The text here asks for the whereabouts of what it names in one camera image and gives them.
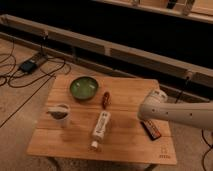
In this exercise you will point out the white tube bottle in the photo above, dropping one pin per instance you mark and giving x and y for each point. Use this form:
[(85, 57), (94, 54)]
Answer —
[(100, 128)]

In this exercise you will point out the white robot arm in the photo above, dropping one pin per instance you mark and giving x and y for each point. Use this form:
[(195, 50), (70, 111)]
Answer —
[(155, 106)]

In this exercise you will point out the small red brown object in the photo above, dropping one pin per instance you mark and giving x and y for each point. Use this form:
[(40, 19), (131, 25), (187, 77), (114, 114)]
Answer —
[(105, 100)]

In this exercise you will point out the power adapter box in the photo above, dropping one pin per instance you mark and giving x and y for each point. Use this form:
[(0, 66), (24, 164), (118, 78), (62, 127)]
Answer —
[(33, 63)]

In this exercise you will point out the green bowl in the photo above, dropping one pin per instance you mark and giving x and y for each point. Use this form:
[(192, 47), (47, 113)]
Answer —
[(83, 88)]

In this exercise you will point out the wooden folding table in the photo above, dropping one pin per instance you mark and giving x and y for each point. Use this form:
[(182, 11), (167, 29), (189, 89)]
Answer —
[(124, 140)]

